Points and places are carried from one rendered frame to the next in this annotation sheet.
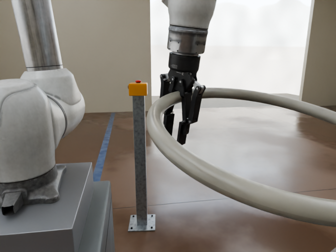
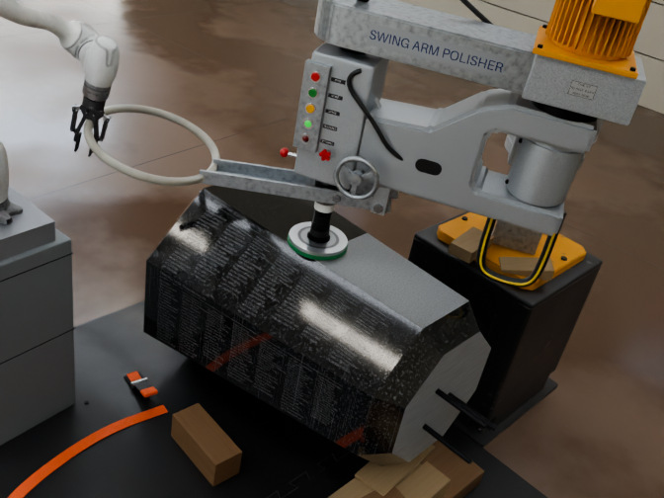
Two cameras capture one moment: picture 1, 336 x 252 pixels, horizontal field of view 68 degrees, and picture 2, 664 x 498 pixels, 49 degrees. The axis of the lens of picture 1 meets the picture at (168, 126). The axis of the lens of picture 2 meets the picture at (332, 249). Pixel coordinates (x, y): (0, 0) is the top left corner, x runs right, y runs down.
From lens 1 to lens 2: 2.25 m
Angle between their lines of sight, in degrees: 48
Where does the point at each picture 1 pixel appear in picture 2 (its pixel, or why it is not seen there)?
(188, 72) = (100, 110)
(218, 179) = (148, 178)
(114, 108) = not seen: outside the picture
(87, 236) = not seen: hidden behind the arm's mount
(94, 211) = not seen: hidden behind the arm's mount
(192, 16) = (106, 83)
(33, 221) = (27, 223)
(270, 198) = (167, 181)
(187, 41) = (102, 95)
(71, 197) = (29, 207)
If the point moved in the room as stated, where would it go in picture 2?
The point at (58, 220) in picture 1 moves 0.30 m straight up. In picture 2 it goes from (41, 219) to (38, 138)
